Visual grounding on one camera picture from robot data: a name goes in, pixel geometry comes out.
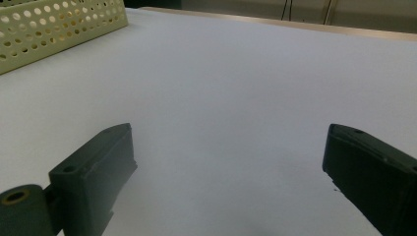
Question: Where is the pale green perforated plastic basket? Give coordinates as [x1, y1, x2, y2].
[0, 0, 130, 76]

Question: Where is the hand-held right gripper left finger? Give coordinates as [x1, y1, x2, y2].
[48, 122, 139, 236]

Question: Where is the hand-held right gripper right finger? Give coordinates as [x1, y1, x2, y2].
[322, 123, 417, 236]

